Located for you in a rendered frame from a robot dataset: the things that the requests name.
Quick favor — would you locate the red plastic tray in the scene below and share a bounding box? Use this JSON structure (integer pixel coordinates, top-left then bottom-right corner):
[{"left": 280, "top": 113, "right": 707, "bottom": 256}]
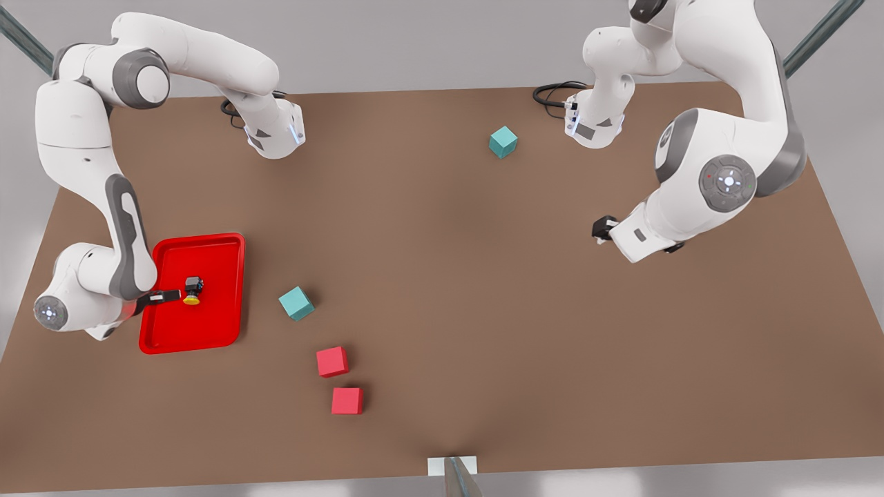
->
[{"left": 139, "top": 233, "right": 246, "bottom": 355}]

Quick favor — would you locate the teal cube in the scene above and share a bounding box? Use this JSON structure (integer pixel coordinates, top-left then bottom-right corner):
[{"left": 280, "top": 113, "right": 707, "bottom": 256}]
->
[
  {"left": 489, "top": 126, "right": 519, "bottom": 159},
  {"left": 278, "top": 286, "right": 316, "bottom": 322}
]

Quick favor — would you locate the red cube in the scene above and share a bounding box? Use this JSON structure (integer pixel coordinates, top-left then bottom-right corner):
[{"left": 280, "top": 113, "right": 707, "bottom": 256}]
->
[
  {"left": 316, "top": 347, "right": 349, "bottom": 378},
  {"left": 331, "top": 387, "right": 364, "bottom": 416}
]

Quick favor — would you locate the black cable loop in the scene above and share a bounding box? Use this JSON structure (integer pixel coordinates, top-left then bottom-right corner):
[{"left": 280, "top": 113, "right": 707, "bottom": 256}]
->
[
  {"left": 220, "top": 90, "right": 288, "bottom": 130},
  {"left": 532, "top": 81, "right": 589, "bottom": 122}
]

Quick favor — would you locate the silver frame post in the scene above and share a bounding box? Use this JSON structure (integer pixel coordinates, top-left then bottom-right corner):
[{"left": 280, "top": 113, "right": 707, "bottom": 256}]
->
[
  {"left": 782, "top": 0, "right": 865, "bottom": 78},
  {"left": 444, "top": 457, "right": 484, "bottom": 497},
  {"left": 0, "top": 7, "right": 55, "bottom": 75}
]

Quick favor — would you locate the white post foot plate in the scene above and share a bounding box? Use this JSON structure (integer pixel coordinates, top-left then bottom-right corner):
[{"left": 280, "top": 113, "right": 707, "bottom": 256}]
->
[{"left": 427, "top": 456, "right": 479, "bottom": 477}]

